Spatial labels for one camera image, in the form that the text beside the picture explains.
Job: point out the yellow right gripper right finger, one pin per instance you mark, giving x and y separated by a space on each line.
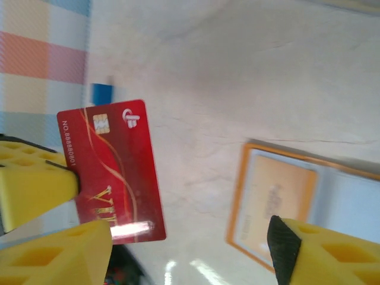
332 261

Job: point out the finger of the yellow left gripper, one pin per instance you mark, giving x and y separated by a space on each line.
26 154
35 193

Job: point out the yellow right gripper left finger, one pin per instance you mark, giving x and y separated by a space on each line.
44 261

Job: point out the gold card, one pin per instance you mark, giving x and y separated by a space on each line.
282 184

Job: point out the red VIP card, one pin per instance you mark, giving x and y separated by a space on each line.
124 166

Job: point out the small blue box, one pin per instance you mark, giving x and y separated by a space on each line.
102 94

